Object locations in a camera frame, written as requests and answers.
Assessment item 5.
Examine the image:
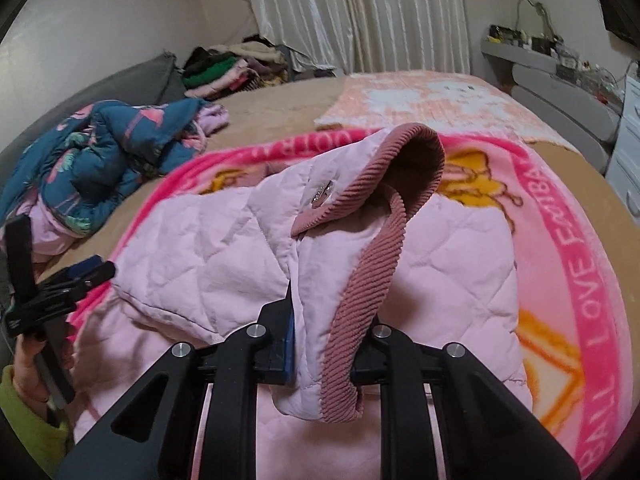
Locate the pink cartoon fleece blanket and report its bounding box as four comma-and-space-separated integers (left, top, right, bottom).
70, 130, 634, 477

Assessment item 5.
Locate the white striped curtain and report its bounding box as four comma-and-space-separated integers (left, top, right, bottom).
250, 0, 471, 74

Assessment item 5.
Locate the peach white patterned blanket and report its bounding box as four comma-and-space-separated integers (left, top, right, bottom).
314, 70, 576, 151

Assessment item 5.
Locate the grey upholstered headboard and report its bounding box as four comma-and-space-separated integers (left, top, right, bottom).
0, 51, 188, 176

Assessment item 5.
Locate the clutter on vanity desk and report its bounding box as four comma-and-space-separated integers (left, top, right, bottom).
480, 25, 624, 108

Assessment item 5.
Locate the teal floral duvet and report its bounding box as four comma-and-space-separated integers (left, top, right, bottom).
1, 99, 229, 266

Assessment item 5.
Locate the green sleeved left forearm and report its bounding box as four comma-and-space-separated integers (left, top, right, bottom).
1, 365, 73, 479

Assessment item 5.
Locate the tan bed sheet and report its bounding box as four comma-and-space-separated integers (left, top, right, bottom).
42, 78, 639, 324

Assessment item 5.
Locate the white drawer dresser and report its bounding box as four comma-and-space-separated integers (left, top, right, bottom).
605, 76, 640, 224

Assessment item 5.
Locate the pink quilted jacket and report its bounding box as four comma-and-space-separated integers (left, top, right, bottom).
72, 124, 533, 479

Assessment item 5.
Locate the person's left hand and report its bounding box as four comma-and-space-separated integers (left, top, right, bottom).
12, 335, 60, 427

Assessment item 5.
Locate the pile of folded clothes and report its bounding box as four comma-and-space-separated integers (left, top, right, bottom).
180, 35, 293, 101

